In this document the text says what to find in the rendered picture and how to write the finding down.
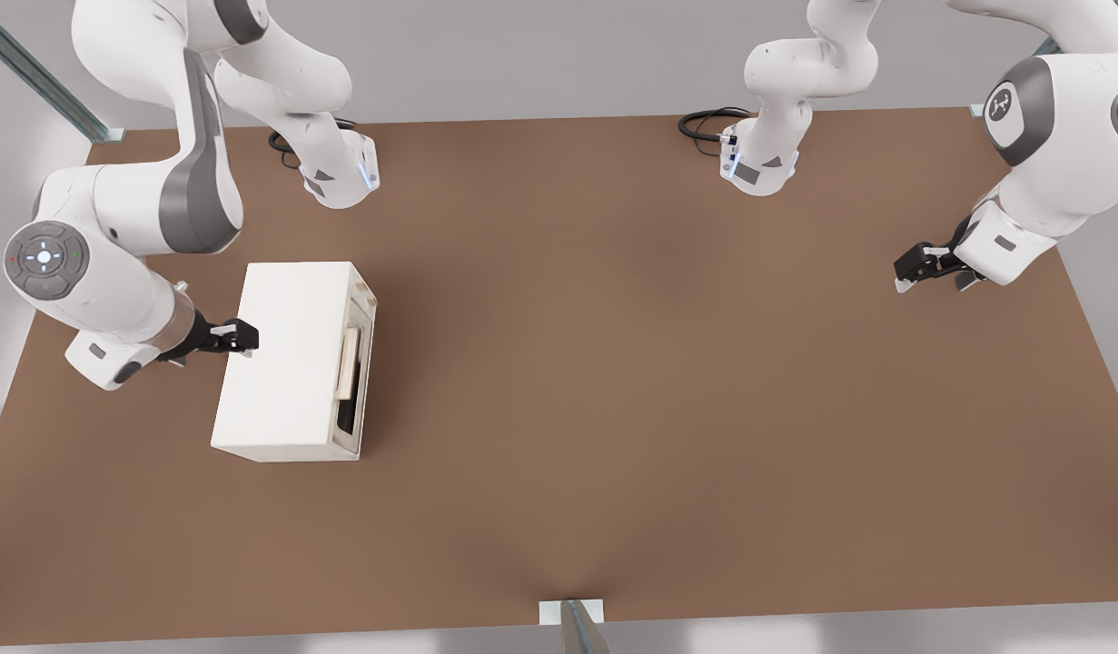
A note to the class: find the white oven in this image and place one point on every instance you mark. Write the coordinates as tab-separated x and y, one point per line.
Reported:
286	363

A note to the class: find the white oven door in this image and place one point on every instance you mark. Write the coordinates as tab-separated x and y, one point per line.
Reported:
359	381

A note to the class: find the silver frame post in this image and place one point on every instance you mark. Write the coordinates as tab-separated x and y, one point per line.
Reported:
41	77
577	627

